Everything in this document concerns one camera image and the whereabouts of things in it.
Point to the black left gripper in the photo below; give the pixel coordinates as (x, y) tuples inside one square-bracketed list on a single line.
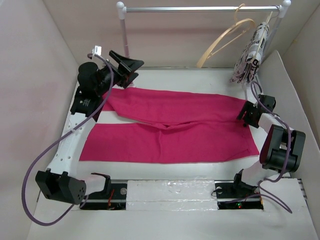
[(127, 64)]

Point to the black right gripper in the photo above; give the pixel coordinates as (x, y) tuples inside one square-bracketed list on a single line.
[(248, 106)]

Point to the pink trousers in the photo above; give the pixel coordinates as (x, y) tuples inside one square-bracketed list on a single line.
[(170, 127)]

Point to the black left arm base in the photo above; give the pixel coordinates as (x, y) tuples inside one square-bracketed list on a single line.
[(112, 198)]

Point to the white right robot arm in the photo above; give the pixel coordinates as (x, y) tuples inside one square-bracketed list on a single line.
[(282, 150)]

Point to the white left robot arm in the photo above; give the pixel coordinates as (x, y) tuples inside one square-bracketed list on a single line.
[(58, 182)]

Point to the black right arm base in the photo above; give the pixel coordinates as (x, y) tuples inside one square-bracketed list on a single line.
[(236, 195)]

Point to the wooden hanger with garment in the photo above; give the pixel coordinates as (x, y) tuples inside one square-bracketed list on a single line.
[(254, 51)]

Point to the black white printed garment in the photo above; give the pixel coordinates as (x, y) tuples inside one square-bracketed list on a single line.
[(240, 65)]

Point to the white clothes rack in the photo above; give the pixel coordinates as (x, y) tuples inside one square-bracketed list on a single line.
[(173, 35)]

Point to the aluminium rail right side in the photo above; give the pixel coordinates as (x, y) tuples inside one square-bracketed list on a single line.
[(258, 87)]

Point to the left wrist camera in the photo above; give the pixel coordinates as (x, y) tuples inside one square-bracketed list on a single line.
[(96, 51)]

